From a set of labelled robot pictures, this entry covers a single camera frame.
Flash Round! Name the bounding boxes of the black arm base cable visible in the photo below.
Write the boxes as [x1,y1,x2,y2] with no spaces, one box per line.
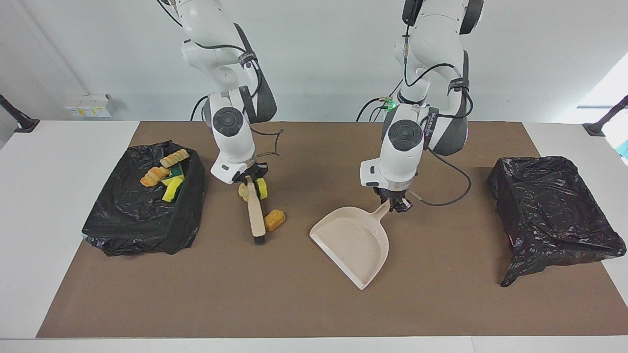
[356,78,405,122]
[190,96,209,122]

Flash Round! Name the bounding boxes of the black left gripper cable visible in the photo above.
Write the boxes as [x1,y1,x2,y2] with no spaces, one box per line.
[402,25,474,207]

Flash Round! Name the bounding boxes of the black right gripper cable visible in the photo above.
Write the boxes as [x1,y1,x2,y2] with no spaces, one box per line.
[253,128,286,158]

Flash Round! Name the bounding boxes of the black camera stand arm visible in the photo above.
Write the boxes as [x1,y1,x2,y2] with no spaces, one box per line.
[583,96,628,137]
[0,94,40,133]

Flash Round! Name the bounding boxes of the beige hand brush black bristles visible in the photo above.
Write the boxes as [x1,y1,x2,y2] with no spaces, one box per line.
[247,181,267,246]

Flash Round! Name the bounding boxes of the black right arm base cable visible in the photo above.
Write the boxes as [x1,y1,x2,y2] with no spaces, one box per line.
[190,96,209,122]

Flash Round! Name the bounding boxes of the black bag-lined trash bin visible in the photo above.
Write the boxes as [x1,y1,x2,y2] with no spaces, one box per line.
[81,141,206,256]

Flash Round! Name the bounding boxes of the beige plastic dustpan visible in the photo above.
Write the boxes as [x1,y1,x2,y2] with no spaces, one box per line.
[309,202,391,291]

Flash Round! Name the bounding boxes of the right black bag bin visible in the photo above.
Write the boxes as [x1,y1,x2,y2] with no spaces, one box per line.
[487,156,627,288]

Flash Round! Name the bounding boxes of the black left arm base cable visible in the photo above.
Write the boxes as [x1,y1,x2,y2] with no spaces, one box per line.
[356,78,405,122]

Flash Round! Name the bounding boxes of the brown table mat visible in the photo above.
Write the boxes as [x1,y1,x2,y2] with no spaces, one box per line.
[37,121,628,338]

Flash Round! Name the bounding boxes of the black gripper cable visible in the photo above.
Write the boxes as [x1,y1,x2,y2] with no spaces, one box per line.
[253,128,286,158]
[402,25,474,207]

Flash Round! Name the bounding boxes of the orange croissant toy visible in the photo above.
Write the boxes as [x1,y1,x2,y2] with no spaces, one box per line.
[140,166,171,188]

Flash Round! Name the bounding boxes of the brown bread roll toy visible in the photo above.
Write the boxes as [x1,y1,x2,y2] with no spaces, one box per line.
[264,209,286,232]

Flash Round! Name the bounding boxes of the white wall box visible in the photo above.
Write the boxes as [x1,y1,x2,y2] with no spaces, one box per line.
[65,94,112,118]

